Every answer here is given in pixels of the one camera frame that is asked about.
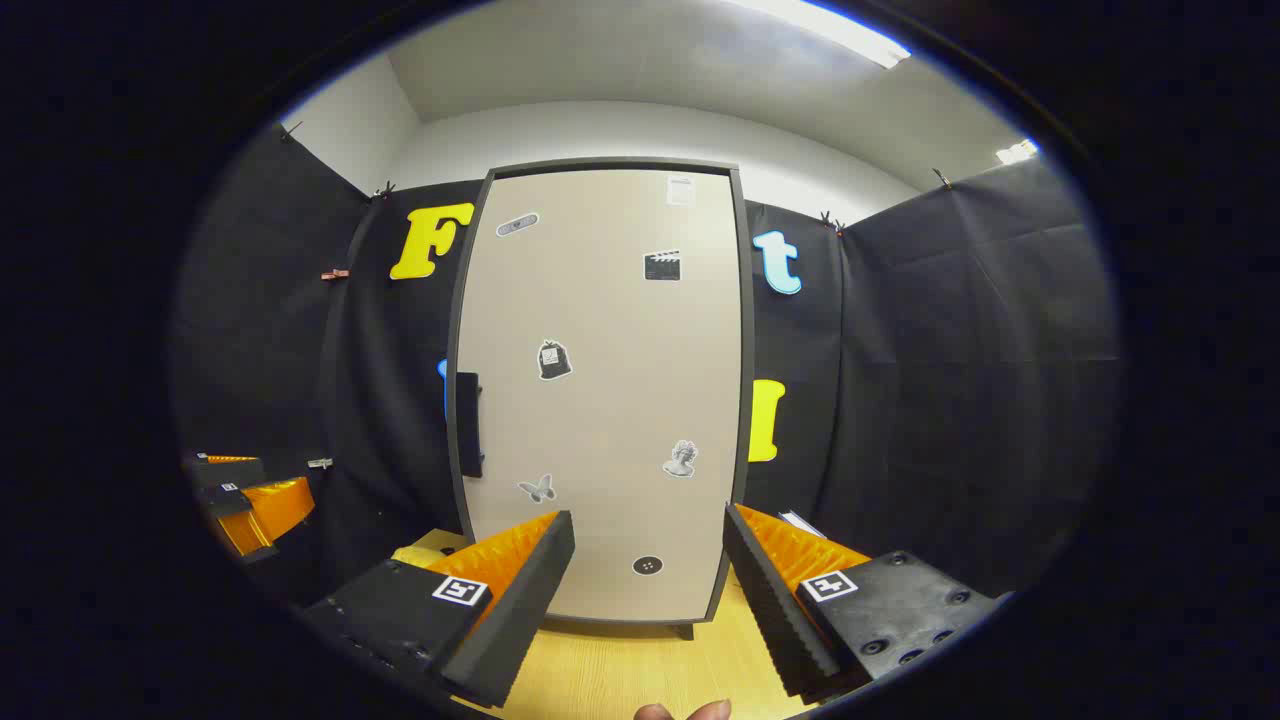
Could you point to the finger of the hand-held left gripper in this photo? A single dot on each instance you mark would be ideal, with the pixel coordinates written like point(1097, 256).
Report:
point(230, 474)
point(280, 505)

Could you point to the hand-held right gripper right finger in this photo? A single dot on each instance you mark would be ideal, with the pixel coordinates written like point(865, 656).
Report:
point(770, 600)

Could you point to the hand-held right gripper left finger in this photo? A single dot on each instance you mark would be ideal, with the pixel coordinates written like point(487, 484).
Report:
point(520, 610)

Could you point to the beige cabinet door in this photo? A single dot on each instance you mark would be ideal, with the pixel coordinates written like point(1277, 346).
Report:
point(600, 400)

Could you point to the white book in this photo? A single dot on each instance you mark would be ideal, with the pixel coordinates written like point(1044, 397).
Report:
point(800, 523)

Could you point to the yellow toy bread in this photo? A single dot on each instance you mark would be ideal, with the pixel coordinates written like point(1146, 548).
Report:
point(425, 555)

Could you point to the black backdrop cloth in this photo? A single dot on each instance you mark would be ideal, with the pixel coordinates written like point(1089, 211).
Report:
point(950, 380)

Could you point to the small black clip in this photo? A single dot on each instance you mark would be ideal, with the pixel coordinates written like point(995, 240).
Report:
point(290, 130)
point(830, 222)
point(942, 178)
point(385, 190)

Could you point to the ceiling light panel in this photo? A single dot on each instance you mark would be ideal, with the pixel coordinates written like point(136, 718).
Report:
point(1017, 152)

